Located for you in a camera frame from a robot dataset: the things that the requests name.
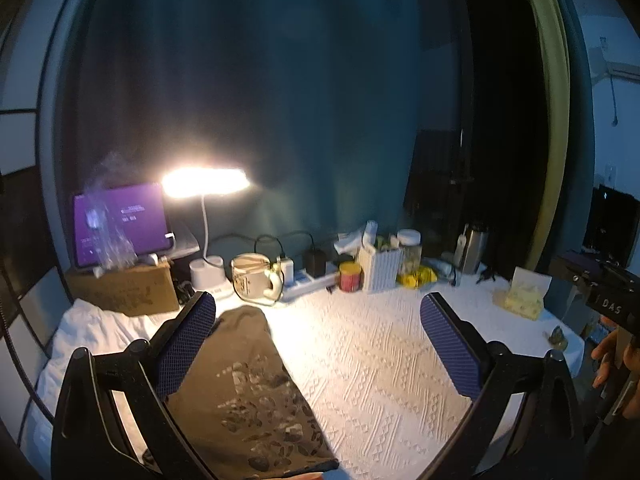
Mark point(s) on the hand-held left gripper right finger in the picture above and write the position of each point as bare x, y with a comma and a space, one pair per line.
450, 347

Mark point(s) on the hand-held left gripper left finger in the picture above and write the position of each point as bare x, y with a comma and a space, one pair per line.
187, 345

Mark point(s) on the brown t-shirt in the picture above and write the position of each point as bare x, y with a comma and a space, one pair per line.
240, 390

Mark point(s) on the person's right hand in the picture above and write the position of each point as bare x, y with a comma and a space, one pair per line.
612, 360

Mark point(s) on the small dark figurine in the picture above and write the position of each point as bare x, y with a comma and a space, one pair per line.
558, 339

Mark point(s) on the white textured tablecloth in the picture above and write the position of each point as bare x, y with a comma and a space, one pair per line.
380, 360

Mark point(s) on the white desk lamp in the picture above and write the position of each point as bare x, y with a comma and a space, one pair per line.
210, 276

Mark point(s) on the black box with light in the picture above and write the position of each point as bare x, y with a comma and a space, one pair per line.
612, 225

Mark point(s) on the yellow snack packet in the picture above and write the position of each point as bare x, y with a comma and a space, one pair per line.
417, 277

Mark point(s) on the yellow tissue box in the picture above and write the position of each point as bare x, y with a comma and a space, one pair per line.
525, 295

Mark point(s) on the white tube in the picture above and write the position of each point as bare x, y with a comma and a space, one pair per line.
442, 265

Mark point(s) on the cardboard box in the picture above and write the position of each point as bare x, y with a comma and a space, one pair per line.
125, 290

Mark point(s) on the white cartoon mug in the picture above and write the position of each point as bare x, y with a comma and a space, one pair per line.
250, 277

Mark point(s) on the white tablet stand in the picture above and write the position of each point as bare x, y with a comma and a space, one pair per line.
150, 260

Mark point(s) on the white garment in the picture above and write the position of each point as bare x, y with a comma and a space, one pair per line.
90, 330

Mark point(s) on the steel thermos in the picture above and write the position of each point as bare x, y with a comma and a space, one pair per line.
474, 250

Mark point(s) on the white perforated basket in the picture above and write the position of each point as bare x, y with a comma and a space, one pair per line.
382, 269

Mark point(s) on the jar with white lid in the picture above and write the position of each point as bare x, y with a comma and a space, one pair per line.
410, 250

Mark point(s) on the red can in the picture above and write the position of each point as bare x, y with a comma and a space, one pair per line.
350, 277

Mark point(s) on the white charger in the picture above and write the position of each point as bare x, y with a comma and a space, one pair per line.
286, 271

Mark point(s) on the tablet with purple screen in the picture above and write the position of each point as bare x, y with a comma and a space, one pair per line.
142, 220

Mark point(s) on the clear plastic bag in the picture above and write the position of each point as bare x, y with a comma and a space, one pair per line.
112, 230

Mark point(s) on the white power strip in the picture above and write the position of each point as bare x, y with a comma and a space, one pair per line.
312, 284

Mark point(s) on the small white bottle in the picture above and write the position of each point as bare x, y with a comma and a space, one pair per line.
370, 232

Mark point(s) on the crumpled white tissue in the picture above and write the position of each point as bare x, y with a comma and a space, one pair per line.
350, 242

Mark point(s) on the black charger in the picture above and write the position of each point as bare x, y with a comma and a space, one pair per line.
315, 262

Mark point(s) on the white air conditioner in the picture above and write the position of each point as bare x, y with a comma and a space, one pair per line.
625, 72

